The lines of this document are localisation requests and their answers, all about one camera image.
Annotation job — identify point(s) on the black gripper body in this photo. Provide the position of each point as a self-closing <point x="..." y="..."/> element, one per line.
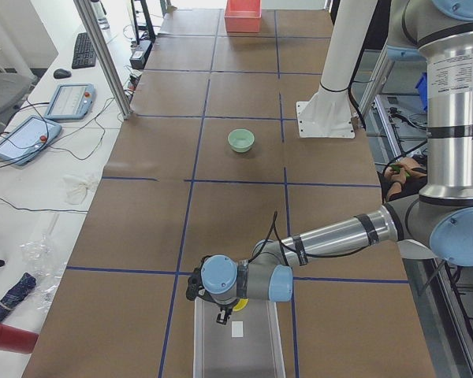
<point x="223" y="306"/>

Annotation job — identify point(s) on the yellow plastic cup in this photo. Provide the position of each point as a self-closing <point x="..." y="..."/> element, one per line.
<point x="240" y="304"/>

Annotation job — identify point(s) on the light green bowl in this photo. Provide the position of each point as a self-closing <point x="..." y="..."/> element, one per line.
<point x="241" y="140"/>

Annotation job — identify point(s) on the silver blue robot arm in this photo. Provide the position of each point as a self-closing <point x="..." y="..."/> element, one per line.
<point x="440" y="216"/>

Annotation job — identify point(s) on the black device box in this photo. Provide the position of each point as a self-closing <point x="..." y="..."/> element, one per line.
<point x="140" y="55"/>

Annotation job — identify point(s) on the clear plastic bin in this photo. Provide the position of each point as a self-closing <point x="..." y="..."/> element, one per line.
<point x="249" y="345"/>

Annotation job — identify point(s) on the white crumpled cloth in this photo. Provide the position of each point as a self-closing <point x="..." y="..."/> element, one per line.
<point x="77" y="187"/>

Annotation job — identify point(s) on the crumpled clear plastic wrap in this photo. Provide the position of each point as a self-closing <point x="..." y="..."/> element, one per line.
<point x="40" y="255"/>

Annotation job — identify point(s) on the folded dark blue umbrella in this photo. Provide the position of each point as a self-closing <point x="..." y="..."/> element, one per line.
<point x="16" y="295"/>

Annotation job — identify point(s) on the red cylinder bottle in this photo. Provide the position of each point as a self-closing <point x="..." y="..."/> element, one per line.
<point x="17" y="340"/>

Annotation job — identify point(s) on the far teach pendant tablet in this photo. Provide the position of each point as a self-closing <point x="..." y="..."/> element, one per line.
<point x="70" y="102"/>

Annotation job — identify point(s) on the teach pendant tablet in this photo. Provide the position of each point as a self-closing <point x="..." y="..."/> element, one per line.
<point x="25" y="142"/>
<point x="70" y="102"/>

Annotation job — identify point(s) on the near teach pendant tablet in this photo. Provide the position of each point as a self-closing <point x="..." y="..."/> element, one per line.
<point x="25" y="142"/>

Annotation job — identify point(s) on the black computer mouse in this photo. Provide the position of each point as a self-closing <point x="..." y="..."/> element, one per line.
<point x="61" y="74"/>

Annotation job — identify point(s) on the black keyboard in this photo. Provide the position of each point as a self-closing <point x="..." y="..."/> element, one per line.
<point x="84" y="55"/>

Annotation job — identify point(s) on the red plastic bin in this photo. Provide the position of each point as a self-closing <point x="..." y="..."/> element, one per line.
<point x="243" y="16"/>

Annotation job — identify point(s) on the grey office chair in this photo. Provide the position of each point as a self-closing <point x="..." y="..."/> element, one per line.
<point x="13" y="87"/>

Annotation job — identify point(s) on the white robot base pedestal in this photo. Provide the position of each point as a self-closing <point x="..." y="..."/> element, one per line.
<point x="327" y="114"/>

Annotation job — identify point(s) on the aluminium frame post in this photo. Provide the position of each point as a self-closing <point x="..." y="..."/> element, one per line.
<point x="103" y="54"/>

